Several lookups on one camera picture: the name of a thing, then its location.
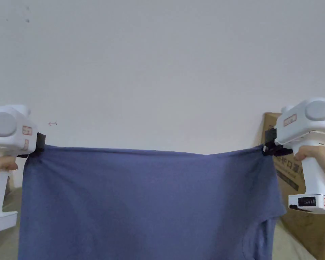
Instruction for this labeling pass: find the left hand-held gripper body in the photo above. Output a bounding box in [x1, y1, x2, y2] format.
[0, 104, 46, 235]

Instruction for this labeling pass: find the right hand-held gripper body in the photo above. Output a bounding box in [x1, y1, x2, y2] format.
[264, 99, 325, 212]

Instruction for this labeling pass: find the dark blue shirt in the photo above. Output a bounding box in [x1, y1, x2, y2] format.
[17, 143, 287, 260]

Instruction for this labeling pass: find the person's left hand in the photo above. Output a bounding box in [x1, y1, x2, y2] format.
[0, 155, 19, 191]

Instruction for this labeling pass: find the brown cardboard carton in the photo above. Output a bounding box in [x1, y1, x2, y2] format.
[256, 112, 325, 260]

